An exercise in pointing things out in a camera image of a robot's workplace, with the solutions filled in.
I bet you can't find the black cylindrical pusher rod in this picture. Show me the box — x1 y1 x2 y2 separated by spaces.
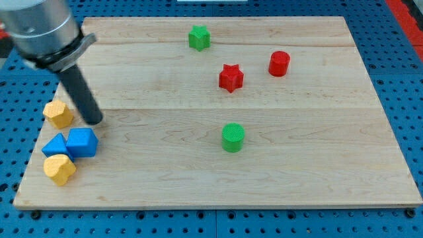
56 65 103 125

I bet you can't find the yellow hexagon block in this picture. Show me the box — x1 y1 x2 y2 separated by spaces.
43 100 73 129

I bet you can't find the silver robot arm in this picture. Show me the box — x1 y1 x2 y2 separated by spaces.
1 0 103 125

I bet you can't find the blue cube block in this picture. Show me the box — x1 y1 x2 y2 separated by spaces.
66 128 98 158

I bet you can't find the blue triangle block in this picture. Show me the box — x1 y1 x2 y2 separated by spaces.
42 133 75 162

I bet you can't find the yellow heart block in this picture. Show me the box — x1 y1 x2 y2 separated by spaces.
43 154 77 186

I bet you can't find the green star block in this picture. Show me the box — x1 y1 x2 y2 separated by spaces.
188 25 211 52

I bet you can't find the wooden board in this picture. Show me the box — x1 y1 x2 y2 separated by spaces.
14 17 422 210

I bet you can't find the red star block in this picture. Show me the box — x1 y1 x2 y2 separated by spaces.
219 64 244 93

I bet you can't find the green cylinder block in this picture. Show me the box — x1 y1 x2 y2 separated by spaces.
221 123 245 153

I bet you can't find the red cylinder block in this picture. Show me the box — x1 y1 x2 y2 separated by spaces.
268 51 290 77

